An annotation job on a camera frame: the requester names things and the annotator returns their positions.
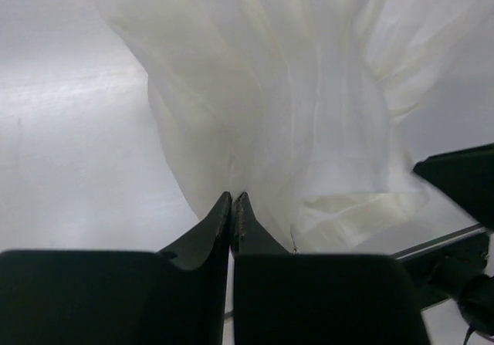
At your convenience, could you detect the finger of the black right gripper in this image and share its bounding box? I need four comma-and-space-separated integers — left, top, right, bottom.
413, 144, 493, 229

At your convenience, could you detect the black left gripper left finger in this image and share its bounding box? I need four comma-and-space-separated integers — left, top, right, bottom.
1, 193, 232, 344

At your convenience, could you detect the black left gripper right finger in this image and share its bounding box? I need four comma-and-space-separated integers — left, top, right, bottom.
231, 194, 429, 344

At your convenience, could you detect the white skirt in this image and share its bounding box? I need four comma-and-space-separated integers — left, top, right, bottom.
95, 0, 493, 252

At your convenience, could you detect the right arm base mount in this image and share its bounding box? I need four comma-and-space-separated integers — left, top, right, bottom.
398, 255, 493, 343

